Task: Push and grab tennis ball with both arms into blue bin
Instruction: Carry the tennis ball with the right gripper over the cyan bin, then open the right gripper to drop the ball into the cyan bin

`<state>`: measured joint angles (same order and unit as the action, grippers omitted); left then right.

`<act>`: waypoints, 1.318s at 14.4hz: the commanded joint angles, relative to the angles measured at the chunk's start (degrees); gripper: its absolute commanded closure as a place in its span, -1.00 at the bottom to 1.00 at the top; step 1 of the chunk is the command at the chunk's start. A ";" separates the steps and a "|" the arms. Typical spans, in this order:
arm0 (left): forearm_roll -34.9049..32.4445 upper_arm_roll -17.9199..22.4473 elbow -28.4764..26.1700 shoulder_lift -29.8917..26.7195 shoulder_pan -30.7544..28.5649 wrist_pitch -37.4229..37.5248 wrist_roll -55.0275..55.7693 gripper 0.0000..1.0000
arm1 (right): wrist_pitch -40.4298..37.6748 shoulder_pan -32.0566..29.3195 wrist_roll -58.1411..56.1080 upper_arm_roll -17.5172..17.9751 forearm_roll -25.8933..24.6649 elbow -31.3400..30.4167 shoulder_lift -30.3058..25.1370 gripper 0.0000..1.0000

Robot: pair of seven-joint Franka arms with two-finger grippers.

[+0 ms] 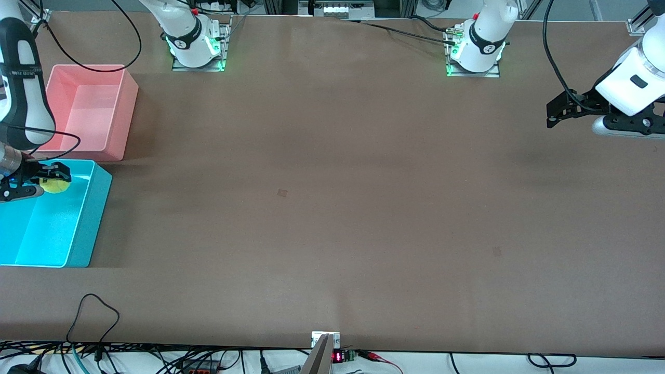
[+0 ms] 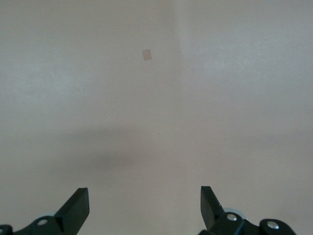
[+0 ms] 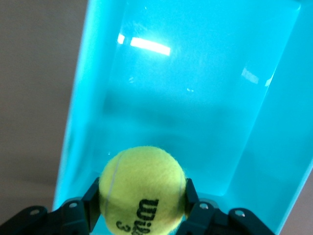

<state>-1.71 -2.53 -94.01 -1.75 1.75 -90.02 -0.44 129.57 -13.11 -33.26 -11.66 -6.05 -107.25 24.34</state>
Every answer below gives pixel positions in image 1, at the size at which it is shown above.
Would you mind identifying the yellow tennis ball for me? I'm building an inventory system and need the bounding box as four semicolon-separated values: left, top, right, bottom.
41;176;71;194

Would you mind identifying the blue plastic bin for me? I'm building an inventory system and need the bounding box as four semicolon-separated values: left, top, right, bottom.
0;158;113;269

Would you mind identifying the pink plastic bin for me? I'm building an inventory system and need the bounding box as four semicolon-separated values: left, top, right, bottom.
31;64;140;162

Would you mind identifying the black power plug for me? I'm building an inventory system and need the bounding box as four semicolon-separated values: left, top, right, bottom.
5;353;45;374

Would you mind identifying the red clip lead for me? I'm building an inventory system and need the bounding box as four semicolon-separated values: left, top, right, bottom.
357;351;403;374

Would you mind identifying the grey metal pole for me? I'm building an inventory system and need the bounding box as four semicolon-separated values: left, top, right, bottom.
300;333;334;374

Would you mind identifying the black right camera mount bracket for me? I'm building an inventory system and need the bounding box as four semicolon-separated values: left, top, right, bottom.
0;182;38;203

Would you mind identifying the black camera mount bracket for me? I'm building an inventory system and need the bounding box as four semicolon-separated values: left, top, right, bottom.
0;182;38;203
603;101;665;133

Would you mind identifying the black left camera mount bracket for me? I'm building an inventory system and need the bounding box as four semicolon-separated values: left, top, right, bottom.
603;101;665;133

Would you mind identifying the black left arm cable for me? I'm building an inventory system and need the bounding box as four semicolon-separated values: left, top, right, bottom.
543;0;598;112

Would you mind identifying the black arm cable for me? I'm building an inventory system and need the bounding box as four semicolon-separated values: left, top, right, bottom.
543;0;598;112
0;0;142;162

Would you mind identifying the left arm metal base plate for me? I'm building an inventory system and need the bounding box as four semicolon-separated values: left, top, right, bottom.
446;31;502;78

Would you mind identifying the black looped table cable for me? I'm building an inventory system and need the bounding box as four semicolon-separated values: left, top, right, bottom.
66;293;120;362

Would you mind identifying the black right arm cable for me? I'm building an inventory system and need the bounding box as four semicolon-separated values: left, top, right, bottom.
0;0;142;162

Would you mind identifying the short black base cable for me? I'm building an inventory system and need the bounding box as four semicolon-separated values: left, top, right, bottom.
410;16;453;33

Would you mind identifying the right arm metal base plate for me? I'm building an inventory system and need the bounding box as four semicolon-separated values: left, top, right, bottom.
171;21;230;72

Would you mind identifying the long black base cable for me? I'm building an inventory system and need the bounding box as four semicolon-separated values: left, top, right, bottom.
343;19;459;46

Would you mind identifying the black flat cable loop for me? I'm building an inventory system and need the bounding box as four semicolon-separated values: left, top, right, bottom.
527;353;577;367

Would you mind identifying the aluminium frame with light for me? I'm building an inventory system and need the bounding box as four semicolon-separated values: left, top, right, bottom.
298;0;376;20

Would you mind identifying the white metal clamp bracket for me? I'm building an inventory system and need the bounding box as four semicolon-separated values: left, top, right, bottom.
311;331;341;349

